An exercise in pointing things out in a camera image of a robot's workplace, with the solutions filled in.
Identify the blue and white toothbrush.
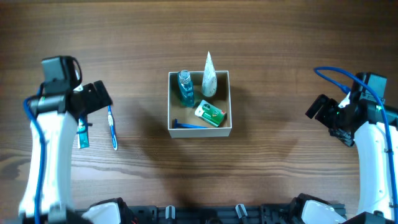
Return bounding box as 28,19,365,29
108,105,118,151

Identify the blue disposable razor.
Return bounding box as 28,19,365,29
173,119,205,129

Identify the blue mouthwash bottle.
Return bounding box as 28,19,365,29
178,70,195,107

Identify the white lotion tube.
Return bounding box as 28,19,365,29
201,52,217,98

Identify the green soap box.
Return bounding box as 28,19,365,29
194,100,226,128

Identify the green toothpaste tube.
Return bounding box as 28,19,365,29
77,117,90,149

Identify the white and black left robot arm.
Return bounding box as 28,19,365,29
18,55,113,223

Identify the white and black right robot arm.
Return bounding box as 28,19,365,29
292,68,397,223

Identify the white cardboard box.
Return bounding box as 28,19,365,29
167,70,233,138

